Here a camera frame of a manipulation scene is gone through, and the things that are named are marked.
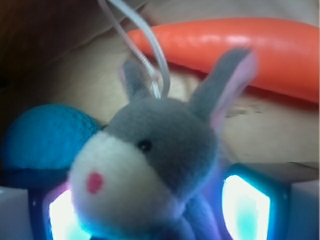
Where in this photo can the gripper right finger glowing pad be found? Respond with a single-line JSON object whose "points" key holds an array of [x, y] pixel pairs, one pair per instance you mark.
{"points": [[271, 201]]}

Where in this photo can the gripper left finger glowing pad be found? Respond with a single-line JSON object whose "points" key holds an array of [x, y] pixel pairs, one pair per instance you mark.
{"points": [[39, 215]]}

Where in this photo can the gray plush bunny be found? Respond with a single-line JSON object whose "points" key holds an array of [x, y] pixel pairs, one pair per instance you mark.
{"points": [[142, 176]]}

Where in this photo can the blue rubber ball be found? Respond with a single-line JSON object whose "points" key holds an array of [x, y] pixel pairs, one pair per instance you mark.
{"points": [[39, 147]]}

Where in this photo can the brown paper bag basket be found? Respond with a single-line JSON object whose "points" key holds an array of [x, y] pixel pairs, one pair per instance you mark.
{"points": [[62, 51]]}

